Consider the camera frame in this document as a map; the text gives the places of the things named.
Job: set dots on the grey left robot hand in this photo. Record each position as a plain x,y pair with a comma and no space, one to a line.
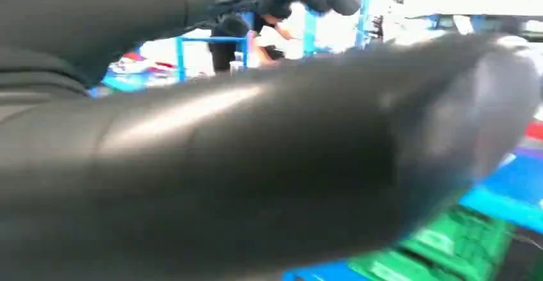
263,177

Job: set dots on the green plastic crate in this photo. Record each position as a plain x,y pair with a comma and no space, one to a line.
458,236

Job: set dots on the blue parcel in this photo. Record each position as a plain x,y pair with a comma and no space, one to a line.
517,186

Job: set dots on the blue metal frame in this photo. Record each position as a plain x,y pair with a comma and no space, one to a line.
212,39

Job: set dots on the person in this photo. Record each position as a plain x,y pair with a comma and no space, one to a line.
225,46

